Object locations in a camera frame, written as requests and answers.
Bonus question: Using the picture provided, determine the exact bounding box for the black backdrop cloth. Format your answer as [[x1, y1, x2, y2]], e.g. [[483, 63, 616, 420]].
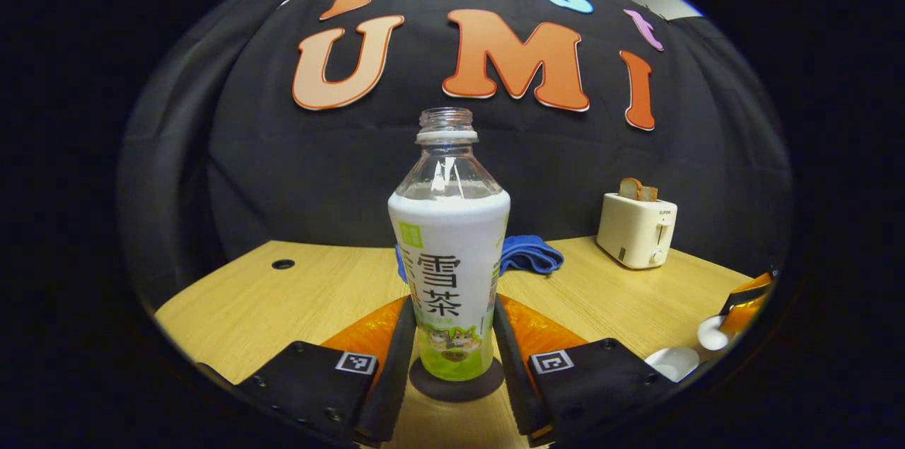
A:
[[117, 0, 794, 308]]

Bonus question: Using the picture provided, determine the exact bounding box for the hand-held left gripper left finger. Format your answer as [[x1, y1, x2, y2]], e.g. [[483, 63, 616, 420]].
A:
[[235, 295, 418, 444]]

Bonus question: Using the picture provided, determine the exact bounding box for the blue towel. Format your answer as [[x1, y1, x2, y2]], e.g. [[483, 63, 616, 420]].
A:
[[394, 234, 566, 284]]

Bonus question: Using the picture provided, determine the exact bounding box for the cream toaster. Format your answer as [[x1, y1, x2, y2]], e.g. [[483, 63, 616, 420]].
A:
[[595, 190, 679, 271]]

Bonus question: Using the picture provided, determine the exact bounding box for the dark round coaster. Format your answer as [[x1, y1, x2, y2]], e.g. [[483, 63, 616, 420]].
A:
[[408, 356, 507, 404]]

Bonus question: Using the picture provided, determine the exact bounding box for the white teacup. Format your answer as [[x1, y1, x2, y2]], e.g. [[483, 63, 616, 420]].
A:
[[644, 346, 701, 383]]

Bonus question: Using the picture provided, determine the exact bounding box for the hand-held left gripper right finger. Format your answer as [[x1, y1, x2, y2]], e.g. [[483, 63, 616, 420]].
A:
[[493, 293, 678, 445]]

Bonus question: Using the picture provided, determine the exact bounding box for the clear water bottle white label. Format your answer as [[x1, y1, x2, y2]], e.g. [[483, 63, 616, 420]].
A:
[[387, 107, 512, 382]]

